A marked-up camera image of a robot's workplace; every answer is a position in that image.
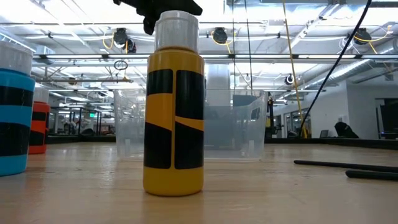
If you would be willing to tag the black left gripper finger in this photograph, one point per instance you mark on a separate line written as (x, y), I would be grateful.
(149, 25)

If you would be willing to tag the red-orange paint bottle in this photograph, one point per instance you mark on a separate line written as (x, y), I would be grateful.
(39, 124)

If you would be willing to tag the yellow paint bottle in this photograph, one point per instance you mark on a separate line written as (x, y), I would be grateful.
(174, 124)

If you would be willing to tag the blue paint bottle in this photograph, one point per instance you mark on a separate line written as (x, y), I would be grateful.
(15, 124)

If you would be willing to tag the clear plastic bin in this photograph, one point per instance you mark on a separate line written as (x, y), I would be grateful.
(127, 124)

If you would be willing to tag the smoky dark plastic bin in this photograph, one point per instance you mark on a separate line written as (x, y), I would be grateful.
(224, 130)

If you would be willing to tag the black background stand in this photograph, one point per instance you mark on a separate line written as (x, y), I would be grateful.
(270, 124)

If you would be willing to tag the grey laptop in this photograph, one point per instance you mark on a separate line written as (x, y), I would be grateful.
(324, 134)

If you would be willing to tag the black office chair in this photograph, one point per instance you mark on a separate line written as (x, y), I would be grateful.
(343, 130)

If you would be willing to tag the black equipment cart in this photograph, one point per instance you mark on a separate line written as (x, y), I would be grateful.
(388, 118)

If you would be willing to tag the black background workstation frame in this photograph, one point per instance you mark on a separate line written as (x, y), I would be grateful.
(77, 109)

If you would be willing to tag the black aluminium table frame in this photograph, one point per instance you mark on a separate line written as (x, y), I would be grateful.
(77, 140)

